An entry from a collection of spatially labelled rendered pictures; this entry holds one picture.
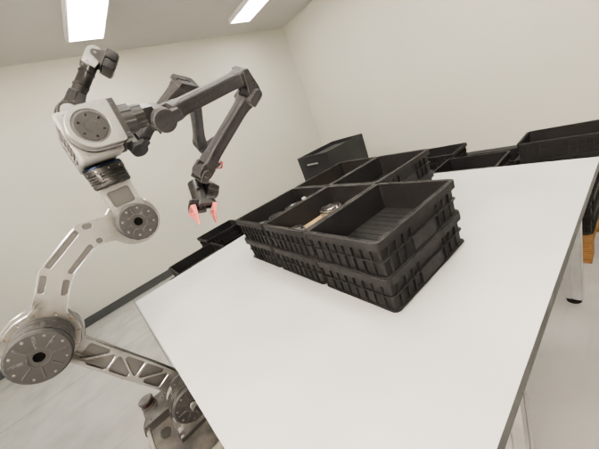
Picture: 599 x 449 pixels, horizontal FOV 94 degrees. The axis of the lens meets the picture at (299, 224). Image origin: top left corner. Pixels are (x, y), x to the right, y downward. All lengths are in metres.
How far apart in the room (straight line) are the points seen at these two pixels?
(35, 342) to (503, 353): 1.30
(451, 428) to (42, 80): 4.33
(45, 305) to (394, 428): 1.20
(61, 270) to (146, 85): 3.38
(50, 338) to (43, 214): 2.91
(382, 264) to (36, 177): 3.82
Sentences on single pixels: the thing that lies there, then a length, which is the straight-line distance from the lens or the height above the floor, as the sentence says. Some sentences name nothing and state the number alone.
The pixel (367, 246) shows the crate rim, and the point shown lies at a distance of 0.71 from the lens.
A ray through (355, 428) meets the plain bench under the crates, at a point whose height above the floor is 0.70.
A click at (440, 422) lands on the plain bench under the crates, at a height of 0.70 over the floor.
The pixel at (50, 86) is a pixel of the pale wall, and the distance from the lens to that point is 4.30.
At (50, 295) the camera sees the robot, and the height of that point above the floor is 1.02.
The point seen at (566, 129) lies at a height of 0.57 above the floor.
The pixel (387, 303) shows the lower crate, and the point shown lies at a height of 0.73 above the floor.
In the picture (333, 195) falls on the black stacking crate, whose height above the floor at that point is 0.88.
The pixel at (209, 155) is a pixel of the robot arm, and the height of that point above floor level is 1.26.
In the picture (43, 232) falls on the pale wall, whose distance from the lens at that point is 4.10.
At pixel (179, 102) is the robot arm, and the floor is 1.45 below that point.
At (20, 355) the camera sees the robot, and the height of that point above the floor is 0.92.
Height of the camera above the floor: 1.25
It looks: 19 degrees down
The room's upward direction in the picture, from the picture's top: 22 degrees counter-clockwise
